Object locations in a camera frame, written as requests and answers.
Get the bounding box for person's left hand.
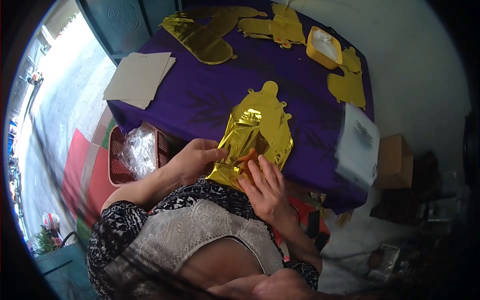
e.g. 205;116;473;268
167;138;229;185

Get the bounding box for person's right hand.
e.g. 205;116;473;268
237;154;298;226

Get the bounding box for person's right fingers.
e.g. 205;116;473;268
276;170;289;193

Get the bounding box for person's left thumb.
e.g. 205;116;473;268
202;148;229;163

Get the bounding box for person's right thumb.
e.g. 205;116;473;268
237;177;260;201

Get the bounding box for person's right middle finger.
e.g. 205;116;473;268
258;154;281;182

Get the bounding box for person's right index finger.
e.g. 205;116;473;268
245;160;269;189

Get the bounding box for person's left fingers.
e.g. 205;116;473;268
191;138;220;151

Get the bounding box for crinkled gold foil balloon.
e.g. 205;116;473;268
205;80;294;192

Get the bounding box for red plastic bag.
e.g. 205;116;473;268
273;195;331;259

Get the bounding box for purple tablecloth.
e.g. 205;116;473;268
107;2;376;215

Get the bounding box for clear plastic bags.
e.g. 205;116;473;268
122;127;158;180

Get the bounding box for person's body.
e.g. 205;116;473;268
85;176;323;300

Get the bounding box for stack of clear plastic packets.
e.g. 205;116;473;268
334;103;381;188

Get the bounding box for pink plastic basket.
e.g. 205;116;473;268
108;122;171;187

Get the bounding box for stack of grey cardboard sheets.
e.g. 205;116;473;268
103;52;177;110

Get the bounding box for large rounded gold foil balloon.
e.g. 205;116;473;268
159;15;238;66

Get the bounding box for heart-shaped gold foil balloon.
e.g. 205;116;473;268
327;67;367;110

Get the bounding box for brown cardboard box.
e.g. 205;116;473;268
373;134;414;190

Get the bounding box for yellow plastic container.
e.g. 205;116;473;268
305;25;344;71

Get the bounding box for dark gold foil balloon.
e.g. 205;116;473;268
179;5;268;38

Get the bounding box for flat gold foil balloon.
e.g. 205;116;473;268
237;17;276;40

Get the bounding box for red floor mat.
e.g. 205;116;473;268
61;127;119;229

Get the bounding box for small gold foil balloon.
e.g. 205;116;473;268
339;46;363;74

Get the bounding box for white material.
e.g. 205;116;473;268
312;29;339;62

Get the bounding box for gold foil balloon red dots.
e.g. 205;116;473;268
270;3;307;50

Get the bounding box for green metal door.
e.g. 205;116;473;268
75;0;181;66

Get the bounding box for green bin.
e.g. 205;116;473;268
34;242;99;300

